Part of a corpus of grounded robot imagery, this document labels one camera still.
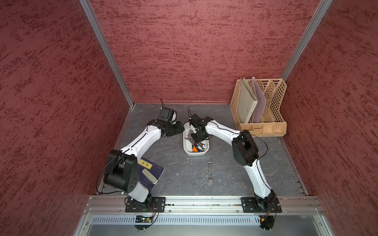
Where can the beige file folder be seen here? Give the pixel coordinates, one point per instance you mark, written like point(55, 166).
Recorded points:
point(247, 101)

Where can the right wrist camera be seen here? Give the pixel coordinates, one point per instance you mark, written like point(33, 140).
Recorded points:
point(195, 121)

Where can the aluminium corner post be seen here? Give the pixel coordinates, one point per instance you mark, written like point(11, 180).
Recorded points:
point(90, 14)
point(313, 24)

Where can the left aluminium corner post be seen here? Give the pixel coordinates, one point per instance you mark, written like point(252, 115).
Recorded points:
point(90, 14)

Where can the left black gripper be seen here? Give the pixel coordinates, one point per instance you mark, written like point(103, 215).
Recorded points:
point(179, 129)

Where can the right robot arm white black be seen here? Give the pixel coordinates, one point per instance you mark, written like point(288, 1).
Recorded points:
point(245, 152)

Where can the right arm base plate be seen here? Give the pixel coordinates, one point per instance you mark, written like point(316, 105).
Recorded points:
point(259, 205)

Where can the purple file folder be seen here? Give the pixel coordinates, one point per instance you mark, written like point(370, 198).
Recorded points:
point(258, 112)

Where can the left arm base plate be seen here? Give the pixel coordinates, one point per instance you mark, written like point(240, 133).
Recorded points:
point(151, 204)

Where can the dark blue book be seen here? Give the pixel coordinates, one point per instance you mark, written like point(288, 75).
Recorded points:
point(155, 169)

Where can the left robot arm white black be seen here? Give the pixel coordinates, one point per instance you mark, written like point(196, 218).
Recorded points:
point(122, 172)

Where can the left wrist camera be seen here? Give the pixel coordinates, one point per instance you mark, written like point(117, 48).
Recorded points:
point(167, 115)

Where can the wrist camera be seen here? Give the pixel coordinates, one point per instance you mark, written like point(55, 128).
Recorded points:
point(195, 121)
point(167, 115)

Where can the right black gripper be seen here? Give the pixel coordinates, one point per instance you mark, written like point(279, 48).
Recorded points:
point(197, 139)

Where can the beige plastic file organizer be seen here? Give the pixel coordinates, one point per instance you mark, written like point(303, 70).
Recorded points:
point(272, 123)

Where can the aluminium front rail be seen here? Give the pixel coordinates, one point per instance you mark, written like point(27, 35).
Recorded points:
point(201, 205)

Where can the white plastic storage box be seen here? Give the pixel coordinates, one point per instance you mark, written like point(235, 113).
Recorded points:
point(190, 147)

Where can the right aluminium corner post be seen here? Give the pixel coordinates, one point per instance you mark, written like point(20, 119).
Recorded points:
point(313, 24)

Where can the silver wrench in box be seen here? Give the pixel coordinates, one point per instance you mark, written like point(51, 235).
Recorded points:
point(189, 137)

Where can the long silver combination wrench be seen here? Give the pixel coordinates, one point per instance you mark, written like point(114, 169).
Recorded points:
point(210, 180)

